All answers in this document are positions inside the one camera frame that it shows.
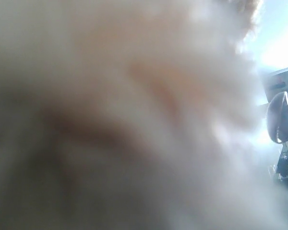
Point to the dark red wooden spoon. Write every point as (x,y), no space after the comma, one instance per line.
(277,118)

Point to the brown teddy bear striped shirt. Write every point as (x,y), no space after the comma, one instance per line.
(131,115)

